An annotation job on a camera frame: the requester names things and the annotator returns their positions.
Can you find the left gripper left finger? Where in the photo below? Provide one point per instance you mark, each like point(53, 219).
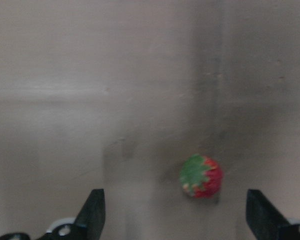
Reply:
point(87, 225)

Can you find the lone red strawberry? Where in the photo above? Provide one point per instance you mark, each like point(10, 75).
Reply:
point(201, 177)

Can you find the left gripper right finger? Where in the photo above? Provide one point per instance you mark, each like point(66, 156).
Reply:
point(265, 221)

